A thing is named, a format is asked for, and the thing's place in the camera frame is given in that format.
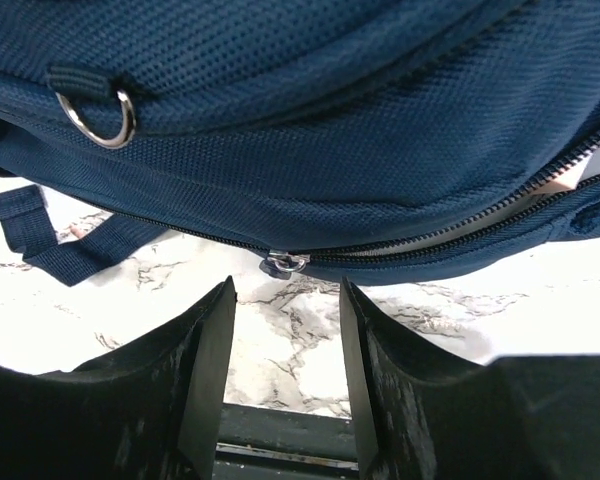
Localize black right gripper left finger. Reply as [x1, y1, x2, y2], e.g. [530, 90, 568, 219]
[0, 280, 236, 479]

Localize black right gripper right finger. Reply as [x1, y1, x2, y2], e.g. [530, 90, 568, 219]
[340, 281, 600, 479]

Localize navy blue student backpack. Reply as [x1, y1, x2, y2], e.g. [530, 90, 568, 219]
[0, 1, 600, 286]

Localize white flower cover book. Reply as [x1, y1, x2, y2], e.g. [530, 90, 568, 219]
[532, 148, 600, 196]

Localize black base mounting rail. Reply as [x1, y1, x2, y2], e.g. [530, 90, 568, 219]
[212, 404, 359, 480]

